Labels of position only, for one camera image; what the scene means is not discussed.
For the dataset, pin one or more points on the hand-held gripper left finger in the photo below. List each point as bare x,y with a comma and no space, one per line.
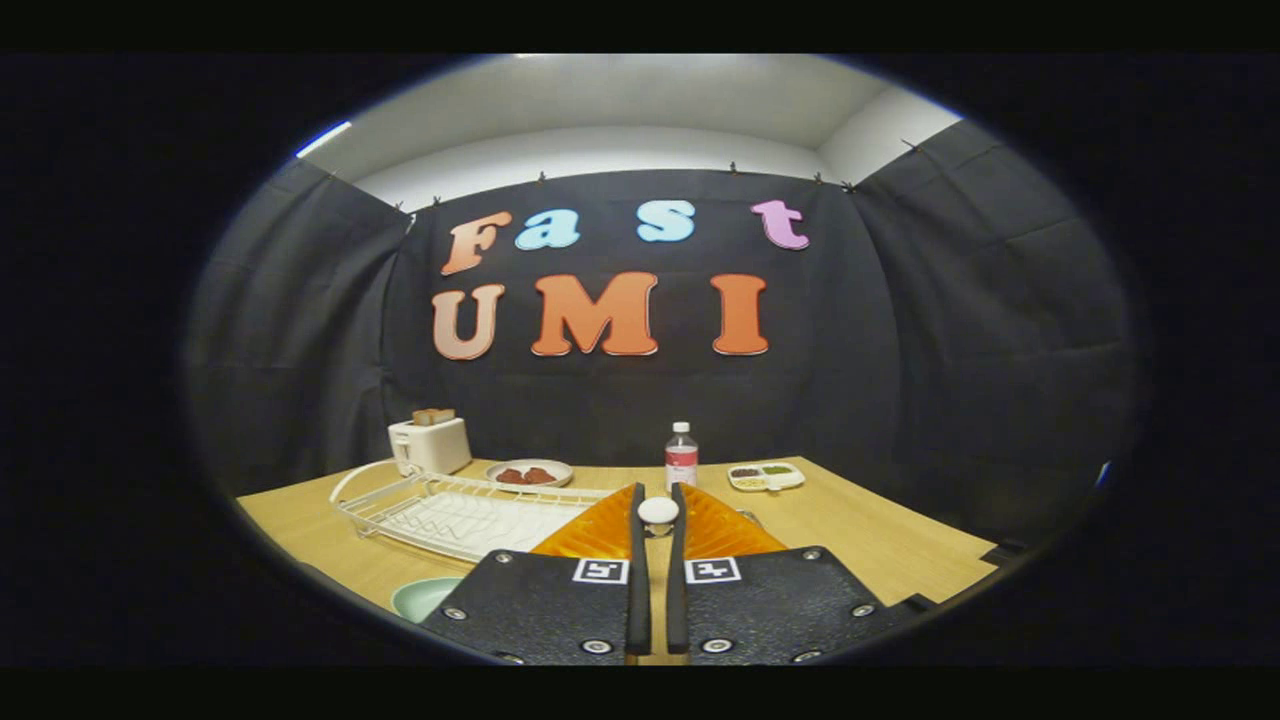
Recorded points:
530,610

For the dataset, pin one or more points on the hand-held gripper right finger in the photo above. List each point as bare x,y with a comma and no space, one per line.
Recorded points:
780,610

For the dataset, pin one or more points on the pale green plate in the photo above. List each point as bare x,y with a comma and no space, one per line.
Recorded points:
420,598

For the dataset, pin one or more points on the white spoon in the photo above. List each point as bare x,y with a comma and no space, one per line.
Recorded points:
658,510

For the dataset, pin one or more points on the white plate with red food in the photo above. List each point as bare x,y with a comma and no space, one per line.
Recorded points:
530,483

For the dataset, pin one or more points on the white divided snack tray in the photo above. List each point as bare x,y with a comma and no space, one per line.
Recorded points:
765,477

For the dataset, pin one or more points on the red food pieces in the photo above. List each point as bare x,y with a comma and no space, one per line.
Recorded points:
525,476

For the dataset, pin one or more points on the clear bottle red label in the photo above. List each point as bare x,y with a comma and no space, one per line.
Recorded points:
681,465

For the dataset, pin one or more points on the white toaster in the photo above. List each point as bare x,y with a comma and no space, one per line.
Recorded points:
435,448

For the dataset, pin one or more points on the toast slices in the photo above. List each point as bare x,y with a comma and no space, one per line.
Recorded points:
432,416

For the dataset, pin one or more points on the black backdrop cloth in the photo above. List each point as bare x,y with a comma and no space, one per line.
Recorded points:
900,350

